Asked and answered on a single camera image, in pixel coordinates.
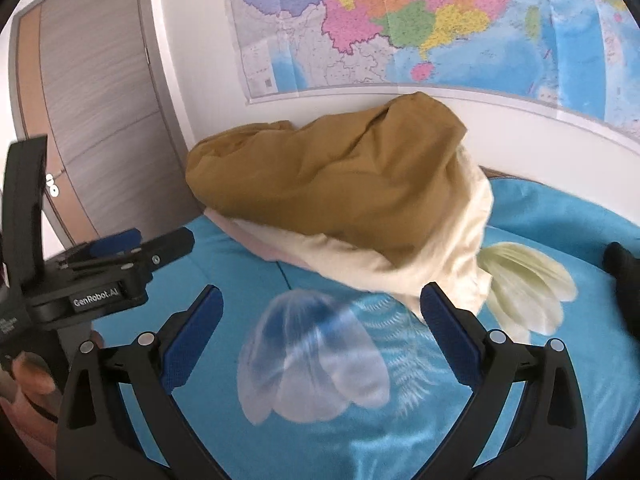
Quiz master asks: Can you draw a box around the metal door handle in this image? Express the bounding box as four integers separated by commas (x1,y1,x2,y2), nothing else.
44,169,67,197

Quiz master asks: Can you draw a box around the blue flower print bedsheet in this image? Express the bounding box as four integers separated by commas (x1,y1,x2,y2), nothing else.
92,175,640,480

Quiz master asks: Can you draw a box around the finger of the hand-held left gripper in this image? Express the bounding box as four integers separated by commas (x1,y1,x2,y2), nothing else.
135,226,196,268
90,228,143,257

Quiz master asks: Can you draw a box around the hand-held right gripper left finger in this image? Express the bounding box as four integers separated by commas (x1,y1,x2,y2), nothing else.
56,284,224,480

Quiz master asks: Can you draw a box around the colourful wall map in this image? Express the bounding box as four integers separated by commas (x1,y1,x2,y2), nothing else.
222,0,640,141

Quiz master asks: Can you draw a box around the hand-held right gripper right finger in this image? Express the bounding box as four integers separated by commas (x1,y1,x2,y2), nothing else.
420,281,588,480

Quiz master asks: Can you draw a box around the person's left hand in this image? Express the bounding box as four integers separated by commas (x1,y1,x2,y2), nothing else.
12,351,57,395

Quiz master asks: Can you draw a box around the brown jacket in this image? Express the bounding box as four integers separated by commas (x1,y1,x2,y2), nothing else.
185,91,468,271

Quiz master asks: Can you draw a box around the grey wooden door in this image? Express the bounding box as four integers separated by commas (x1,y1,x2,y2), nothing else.
10,0,193,251

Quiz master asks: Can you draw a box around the black garment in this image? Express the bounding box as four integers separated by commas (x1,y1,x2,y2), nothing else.
602,241,640,331

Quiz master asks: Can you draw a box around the cream cloth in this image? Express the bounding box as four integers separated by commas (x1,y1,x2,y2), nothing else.
235,147,496,313

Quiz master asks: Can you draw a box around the pink cloth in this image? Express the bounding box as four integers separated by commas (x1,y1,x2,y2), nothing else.
202,207,311,266

